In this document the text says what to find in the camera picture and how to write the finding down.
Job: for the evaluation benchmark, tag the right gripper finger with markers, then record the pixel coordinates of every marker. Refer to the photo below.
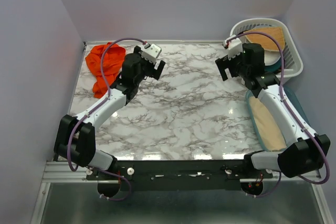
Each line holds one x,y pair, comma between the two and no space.
231,62
223,64

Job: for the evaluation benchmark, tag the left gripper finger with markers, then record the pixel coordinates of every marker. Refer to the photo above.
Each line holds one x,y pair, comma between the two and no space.
158,71
137,50

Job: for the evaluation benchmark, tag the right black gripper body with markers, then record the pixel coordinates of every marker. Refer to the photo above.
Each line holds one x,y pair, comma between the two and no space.
242,70

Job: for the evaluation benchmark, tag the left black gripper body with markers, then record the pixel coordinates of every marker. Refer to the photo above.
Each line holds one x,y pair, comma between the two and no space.
147,68

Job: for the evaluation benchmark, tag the orange t shirt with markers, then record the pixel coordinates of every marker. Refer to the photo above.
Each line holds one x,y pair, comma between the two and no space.
112,64

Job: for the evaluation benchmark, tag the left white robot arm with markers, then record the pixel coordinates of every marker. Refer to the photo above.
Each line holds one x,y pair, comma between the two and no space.
76,141

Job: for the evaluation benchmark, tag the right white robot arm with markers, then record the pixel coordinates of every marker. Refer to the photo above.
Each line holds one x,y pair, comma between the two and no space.
305,150

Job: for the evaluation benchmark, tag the white plate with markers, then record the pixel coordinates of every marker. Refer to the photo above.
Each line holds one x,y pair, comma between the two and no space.
271,57

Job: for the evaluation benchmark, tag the teal bowl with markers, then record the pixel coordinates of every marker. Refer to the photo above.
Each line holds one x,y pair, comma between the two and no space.
275,68

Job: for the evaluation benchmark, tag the white plastic basket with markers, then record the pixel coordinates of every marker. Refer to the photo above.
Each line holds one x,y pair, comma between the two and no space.
292,59

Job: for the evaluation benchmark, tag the beige folded cloth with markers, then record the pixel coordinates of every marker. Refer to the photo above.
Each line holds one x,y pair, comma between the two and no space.
271,138

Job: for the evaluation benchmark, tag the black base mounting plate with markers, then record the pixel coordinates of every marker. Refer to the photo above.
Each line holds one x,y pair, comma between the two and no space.
130,176

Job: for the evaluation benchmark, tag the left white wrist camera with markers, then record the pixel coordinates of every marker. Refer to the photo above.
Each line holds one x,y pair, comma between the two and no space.
151,52

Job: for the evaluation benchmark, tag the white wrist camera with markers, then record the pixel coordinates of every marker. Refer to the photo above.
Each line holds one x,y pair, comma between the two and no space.
151,52
233,45

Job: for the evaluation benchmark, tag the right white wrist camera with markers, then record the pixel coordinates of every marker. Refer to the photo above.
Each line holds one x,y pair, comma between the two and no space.
233,45

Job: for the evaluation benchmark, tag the aluminium rail frame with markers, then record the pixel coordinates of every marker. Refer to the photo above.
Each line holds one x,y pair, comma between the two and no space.
59,172

